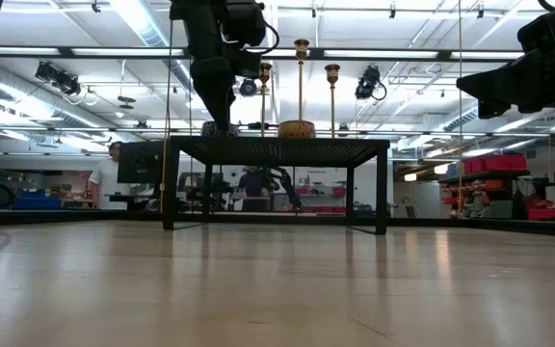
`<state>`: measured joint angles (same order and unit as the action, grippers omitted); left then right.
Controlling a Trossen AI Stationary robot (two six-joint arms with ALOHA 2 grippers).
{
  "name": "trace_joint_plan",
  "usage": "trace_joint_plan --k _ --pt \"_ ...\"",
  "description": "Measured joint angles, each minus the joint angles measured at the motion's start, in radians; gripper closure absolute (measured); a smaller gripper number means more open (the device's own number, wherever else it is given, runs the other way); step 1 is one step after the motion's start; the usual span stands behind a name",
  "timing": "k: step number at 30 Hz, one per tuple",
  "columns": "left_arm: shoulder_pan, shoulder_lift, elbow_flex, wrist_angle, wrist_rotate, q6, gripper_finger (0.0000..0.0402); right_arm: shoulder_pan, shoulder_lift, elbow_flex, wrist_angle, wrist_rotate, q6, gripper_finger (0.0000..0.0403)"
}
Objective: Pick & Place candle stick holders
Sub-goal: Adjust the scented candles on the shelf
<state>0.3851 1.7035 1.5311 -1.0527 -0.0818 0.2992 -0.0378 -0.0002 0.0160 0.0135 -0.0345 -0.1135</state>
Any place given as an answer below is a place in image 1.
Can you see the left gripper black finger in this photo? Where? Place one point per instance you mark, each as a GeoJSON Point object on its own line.
{"type": "Point", "coordinates": [215, 87]}

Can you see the short brass candlestick holder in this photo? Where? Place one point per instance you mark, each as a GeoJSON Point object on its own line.
{"type": "Point", "coordinates": [264, 72]}

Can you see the tallest brass candlestick holder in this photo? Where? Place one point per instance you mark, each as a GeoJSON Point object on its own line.
{"type": "Point", "coordinates": [301, 48]}

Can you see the orange leaf patterned candle tin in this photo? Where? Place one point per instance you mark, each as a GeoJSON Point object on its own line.
{"type": "Point", "coordinates": [297, 130]}

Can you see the medium brass candlestick holder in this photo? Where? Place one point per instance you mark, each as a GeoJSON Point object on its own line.
{"type": "Point", "coordinates": [332, 73]}

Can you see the black background robot arm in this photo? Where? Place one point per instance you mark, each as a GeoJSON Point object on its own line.
{"type": "Point", "coordinates": [287, 188]}

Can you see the rack with red bins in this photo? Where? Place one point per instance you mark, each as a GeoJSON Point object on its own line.
{"type": "Point", "coordinates": [494, 163]}

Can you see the black perforated metal shelf riser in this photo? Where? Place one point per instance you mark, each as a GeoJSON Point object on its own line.
{"type": "Point", "coordinates": [277, 150]}

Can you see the black monitor box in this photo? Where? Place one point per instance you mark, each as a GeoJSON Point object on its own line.
{"type": "Point", "coordinates": [138, 161]}

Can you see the person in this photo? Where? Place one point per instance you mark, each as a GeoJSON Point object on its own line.
{"type": "Point", "coordinates": [253, 188]}
{"type": "Point", "coordinates": [106, 176]}

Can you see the round black overhead camera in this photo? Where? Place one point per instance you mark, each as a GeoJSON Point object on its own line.
{"type": "Point", "coordinates": [248, 88]}

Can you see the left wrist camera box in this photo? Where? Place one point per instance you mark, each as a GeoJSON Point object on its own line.
{"type": "Point", "coordinates": [244, 21]}

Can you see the silver ventilation duct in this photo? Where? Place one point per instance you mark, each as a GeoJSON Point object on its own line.
{"type": "Point", "coordinates": [138, 19]}

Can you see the black aluminium table frame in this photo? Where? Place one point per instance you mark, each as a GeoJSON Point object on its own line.
{"type": "Point", "coordinates": [316, 53]}

